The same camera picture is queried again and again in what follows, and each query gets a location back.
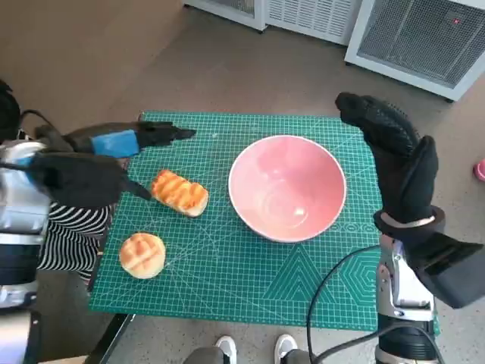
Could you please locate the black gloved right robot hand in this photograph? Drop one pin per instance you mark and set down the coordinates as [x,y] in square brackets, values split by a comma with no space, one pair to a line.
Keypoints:
[401,174]

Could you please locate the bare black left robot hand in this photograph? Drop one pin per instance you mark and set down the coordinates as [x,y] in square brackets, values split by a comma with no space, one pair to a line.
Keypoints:
[113,142]

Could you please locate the oblong orange striped toy bread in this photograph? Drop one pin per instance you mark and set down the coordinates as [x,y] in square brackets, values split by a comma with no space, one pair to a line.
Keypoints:
[180,191]

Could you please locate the pink bowl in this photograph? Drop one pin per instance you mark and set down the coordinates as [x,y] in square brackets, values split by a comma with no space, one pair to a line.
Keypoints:
[288,182]

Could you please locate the round tan toy bread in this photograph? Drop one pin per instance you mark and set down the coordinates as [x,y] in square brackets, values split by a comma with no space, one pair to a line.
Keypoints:
[142,256]

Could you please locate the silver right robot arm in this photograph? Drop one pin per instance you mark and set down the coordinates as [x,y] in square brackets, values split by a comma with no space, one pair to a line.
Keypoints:
[401,284]

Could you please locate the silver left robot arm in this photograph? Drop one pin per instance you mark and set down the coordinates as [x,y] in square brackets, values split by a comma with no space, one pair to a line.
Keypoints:
[19,227]

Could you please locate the pink object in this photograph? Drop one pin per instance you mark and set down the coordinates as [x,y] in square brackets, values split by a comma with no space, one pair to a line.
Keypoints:
[480,170]

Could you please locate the person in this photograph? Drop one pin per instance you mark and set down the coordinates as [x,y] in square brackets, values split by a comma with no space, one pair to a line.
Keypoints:
[72,235]

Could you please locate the white cabinet with mesh panel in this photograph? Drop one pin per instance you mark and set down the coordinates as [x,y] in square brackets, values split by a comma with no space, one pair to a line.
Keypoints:
[417,38]

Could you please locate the green cutting mat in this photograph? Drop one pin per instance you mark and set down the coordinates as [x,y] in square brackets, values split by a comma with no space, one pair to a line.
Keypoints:
[227,265]

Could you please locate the narrow white cabinet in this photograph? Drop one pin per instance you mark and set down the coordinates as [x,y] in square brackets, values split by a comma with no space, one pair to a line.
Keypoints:
[227,9]

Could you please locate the white cabinet with louvre grille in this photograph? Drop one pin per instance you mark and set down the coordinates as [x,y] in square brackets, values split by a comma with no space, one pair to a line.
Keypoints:
[310,15]

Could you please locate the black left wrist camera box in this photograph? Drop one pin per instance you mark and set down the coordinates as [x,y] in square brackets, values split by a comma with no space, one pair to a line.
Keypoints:
[76,178]

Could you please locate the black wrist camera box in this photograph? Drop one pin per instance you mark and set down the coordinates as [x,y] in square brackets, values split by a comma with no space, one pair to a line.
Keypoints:
[76,178]
[451,273]

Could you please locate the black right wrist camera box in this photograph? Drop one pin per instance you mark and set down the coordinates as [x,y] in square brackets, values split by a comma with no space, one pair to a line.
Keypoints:
[451,273]

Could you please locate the black table frame bar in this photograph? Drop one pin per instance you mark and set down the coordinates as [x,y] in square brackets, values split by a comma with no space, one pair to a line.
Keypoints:
[111,337]

